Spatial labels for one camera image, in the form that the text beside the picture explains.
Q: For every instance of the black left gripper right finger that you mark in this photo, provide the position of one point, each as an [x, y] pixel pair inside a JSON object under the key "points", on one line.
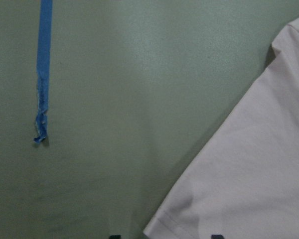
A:
{"points": [[217, 237]]}

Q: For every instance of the pink Snoopy t-shirt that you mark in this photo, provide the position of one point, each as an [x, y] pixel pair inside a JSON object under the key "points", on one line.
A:
{"points": [[244, 183]]}

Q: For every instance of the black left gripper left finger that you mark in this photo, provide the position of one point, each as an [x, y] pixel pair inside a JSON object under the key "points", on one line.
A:
{"points": [[115, 237]]}

